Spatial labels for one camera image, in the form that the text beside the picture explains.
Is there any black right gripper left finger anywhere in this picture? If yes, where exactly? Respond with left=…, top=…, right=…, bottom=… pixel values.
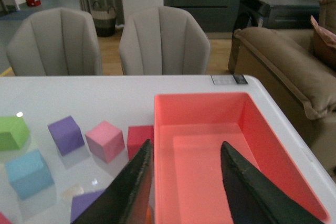
left=74, top=139, right=153, bottom=223

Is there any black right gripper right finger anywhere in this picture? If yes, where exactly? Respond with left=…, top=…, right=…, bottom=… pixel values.
left=220, top=141, right=322, bottom=223

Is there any light blue foam cube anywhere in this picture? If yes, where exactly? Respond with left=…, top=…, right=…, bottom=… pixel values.
left=5, top=149, right=54, bottom=200

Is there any orange foam cube right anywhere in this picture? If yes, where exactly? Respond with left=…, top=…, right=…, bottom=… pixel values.
left=145, top=205, right=152, bottom=224

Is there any purple foam cube near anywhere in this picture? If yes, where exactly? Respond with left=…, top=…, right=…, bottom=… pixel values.
left=70, top=189, right=104, bottom=223

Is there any purple foam cube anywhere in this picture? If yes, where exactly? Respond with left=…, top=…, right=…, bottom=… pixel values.
left=70, top=189, right=104, bottom=223
left=47, top=116, right=85, bottom=156

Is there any pink foam cube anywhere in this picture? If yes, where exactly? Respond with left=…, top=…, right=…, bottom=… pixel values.
left=85, top=121, right=125, bottom=163

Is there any dark red foam cube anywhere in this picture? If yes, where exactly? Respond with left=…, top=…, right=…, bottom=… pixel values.
left=127, top=125, right=154, bottom=160

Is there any pink plastic bin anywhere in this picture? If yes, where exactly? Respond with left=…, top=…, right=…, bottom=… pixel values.
left=154, top=92, right=335, bottom=223

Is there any purple foam cube far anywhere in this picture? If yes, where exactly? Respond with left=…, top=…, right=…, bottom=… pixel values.
left=47, top=116, right=85, bottom=156

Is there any red foam cube front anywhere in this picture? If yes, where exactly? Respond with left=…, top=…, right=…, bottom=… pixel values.
left=0, top=212, right=12, bottom=224

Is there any table label sticker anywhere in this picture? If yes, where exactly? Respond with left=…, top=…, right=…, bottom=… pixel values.
left=211, top=74, right=248, bottom=85

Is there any green foam cube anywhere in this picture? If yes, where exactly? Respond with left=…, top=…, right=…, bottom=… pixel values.
left=1, top=116, right=30, bottom=151

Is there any brown sofa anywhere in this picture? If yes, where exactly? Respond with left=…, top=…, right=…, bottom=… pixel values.
left=227, top=0, right=336, bottom=175

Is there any grey chair right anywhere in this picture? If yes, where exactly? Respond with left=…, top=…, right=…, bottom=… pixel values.
left=119, top=6, right=211, bottom=76

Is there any grey chair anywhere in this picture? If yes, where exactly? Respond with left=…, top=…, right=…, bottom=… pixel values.
left=6, top=7, right=103, bottom=76
left=119, top=6, right=211, bottom=76

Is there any grey chair left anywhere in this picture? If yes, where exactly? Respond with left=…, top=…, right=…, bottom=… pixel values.
left=6, top=7, right=103, bottom=76

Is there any pink brown cushion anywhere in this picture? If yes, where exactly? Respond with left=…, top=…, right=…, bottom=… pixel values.
left=310, top=16, right=335, bottom=70

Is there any woven basket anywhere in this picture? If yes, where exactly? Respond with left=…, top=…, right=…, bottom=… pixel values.
left=91, top=1, right=117, bottom=37

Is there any black appliance cabinet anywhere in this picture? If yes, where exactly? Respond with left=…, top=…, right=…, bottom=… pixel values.
left=233, top=0, right=320, bottom=31

